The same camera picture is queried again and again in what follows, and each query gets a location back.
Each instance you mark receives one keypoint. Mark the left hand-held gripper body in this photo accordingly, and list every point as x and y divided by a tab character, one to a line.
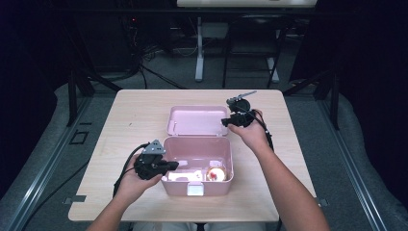
149	166

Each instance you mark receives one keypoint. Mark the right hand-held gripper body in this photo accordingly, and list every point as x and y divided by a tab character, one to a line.
242	118

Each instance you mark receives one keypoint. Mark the pink storage box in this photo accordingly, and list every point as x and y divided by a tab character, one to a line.
195	150

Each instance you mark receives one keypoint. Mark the round tin with red label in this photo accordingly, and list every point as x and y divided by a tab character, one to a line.
216	174

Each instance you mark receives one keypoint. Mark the person's right hand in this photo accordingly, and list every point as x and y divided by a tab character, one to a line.
255	136

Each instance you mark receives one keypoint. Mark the person's left hand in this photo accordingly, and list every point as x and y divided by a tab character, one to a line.
134	187

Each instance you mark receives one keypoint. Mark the white desk with white legs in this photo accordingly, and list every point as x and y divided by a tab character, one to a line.
199	48

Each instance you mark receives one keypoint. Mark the grey tape strip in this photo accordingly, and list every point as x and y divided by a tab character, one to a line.
72	200
323	202

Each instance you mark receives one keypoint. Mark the black chair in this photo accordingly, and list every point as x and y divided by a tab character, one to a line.
256	22

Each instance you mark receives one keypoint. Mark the dark cabinet with red light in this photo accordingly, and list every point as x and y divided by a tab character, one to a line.
106	41

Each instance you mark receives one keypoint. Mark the black metal stand frame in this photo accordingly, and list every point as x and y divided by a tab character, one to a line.
335	102
72	96

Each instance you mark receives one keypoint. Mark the grey metal floor rail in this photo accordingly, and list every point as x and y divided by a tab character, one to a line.
352	173
38	179

